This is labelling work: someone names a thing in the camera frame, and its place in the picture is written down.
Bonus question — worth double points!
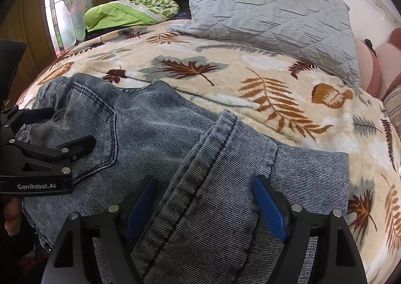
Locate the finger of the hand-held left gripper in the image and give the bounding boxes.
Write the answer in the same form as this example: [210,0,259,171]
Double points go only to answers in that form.
[0,135,96,178]
[0,107,55,134]

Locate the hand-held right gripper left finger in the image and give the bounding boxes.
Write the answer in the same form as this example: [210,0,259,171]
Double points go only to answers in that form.
[44,176,158,284]

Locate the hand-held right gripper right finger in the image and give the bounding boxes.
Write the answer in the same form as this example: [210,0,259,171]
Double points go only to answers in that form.
[252,174,368,284]

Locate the blue denim pants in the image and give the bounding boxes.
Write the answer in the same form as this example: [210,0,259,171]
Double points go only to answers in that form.
[22,72,350,284]

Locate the person's left hand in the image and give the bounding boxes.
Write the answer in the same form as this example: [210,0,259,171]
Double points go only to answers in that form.
[5,199,24,236]

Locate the stained glass pane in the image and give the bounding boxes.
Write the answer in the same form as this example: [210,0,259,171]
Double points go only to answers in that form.
[44,0,94,55]

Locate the leaf print blanket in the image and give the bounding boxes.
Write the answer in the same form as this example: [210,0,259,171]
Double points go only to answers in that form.
[17,19,401,284]

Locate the striped floral cushion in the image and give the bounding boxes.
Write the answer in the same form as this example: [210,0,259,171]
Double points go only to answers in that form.
[383,80,401,137]

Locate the pink round bolster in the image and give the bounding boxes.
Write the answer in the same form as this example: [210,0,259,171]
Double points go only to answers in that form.
[355,39,383,96]

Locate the dark cloth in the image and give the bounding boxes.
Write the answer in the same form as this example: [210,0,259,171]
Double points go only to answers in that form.
[175,0,192,20]

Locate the grey quilted pillow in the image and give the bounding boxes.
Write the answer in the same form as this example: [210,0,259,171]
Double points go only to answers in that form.
[169,0,361,88]

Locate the pink padded headboard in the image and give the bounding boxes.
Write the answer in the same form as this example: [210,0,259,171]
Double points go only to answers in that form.
[376,28,401,99]

